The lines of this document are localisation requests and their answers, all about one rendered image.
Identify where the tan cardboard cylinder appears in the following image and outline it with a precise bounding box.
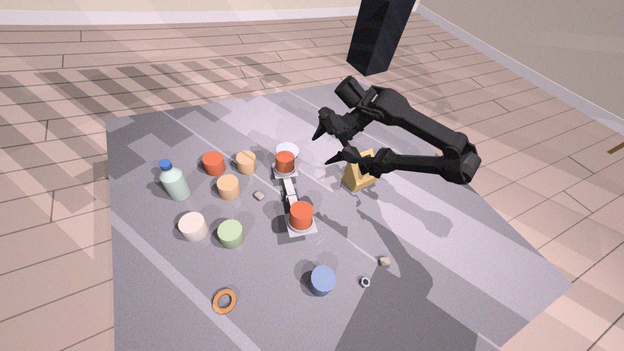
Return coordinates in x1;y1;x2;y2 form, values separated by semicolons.
236;151;256;175
216;174;240;201

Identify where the orange ring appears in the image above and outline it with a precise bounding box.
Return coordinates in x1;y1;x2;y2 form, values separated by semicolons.
213;289;236;314

